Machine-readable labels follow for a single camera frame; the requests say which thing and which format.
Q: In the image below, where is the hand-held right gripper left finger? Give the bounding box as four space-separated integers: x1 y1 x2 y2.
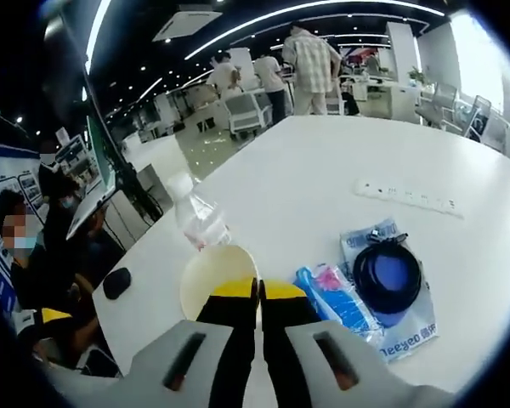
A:
127 275 259 408

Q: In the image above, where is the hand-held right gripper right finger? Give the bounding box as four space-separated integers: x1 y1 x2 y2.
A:
258 278 392 408

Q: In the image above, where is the blue tissue packet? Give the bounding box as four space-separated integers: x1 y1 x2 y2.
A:
292 263 386 345

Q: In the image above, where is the black computer mouse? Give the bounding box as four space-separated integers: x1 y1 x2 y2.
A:
102 267 133 301

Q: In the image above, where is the white paper cup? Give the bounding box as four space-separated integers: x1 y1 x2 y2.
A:
179 244 259 322

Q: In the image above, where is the black cable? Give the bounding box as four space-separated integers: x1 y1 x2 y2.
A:
351 231 422 318

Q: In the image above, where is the silver bag with blue item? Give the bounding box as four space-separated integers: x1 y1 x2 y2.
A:
338 217 439 365

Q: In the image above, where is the clear plastic bottle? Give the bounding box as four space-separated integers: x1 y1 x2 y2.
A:
165 173 233 252

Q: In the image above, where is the white table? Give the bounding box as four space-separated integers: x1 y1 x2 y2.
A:
92 115 510 396

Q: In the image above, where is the white power strip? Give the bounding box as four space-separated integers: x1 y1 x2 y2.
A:
351 177 464 220

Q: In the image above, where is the white office chair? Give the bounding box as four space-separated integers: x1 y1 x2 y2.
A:
224 91 273 140

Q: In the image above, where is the ceiling air conditioner unit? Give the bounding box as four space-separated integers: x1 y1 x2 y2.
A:
151 8 224 43

